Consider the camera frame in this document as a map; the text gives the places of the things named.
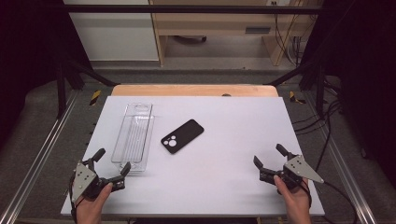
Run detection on person's right hand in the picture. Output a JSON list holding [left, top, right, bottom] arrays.
[[274, 175, 312, 224]]

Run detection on person's left hand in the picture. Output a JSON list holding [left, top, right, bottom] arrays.
[[76, 182, 114, 224]]

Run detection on black frame post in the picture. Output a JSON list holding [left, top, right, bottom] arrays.
[[315, 63, 327, 117], [55, 60, 68, 119]]

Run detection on black horizontal frame bar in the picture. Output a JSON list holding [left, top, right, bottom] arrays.
[[60, 4, 326, 15]]

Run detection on wooden table edge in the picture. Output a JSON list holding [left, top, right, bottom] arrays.
[[111, 83, 279, 98]]

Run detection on black diagonal frame brace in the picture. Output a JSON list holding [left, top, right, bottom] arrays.
[[263, 60, 316, 87], [65, 58, 120, 88]]

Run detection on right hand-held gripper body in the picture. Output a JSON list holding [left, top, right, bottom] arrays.
[[260, 152, 325, 190]]

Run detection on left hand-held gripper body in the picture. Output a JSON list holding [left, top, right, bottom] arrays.
[[70, 158, 126, 203]]

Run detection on black phone case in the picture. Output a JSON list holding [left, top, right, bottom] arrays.
[[160, 119, 205, 155]]

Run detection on aluminium floor rail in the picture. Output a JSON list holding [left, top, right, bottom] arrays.
[[0, 90, 79, 224], [304, 92, 378, 224]]

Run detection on light wooden desk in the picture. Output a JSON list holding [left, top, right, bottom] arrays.
[[148, 0, 321, 67]]

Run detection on grey desk label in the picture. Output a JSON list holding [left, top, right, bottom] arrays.
[[245, 26, 272, 35]]

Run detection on dark curved object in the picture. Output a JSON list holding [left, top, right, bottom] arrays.
[[172, 35, 208, 45]]

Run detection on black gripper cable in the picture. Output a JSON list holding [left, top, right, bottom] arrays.
[[322, 180, 360, 224]]

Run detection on black floor cables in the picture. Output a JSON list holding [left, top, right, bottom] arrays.
[[292, 78, 344, 173]]

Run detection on clear plastic packaging tray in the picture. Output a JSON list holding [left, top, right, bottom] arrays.
[[110, 103, 156, 173]]

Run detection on yellow black tape marker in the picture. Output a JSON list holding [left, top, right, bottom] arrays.
[[89, 90, 103, 106], [289, 91, 306, 105]]

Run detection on hanging desk cables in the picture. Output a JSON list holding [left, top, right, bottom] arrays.
[[273, 1, 305, 67]]

